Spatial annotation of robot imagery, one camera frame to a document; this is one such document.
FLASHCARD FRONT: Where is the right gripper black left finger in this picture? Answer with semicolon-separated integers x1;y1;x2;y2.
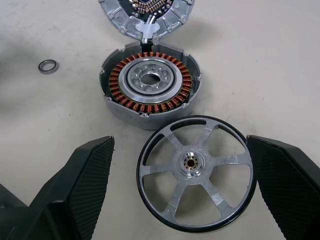
14;135;116;240

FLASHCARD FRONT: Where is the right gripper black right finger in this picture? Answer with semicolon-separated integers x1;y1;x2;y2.
246;134;320;240

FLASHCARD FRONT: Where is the silver spoked rotor black rim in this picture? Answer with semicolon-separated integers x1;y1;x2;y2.
136;114;258;231

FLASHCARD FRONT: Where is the silver motor stator housing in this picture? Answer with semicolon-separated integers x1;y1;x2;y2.
98;41;203;131

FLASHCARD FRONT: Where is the small metal bearing ring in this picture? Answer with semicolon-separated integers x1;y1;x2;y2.
37;59;60;75

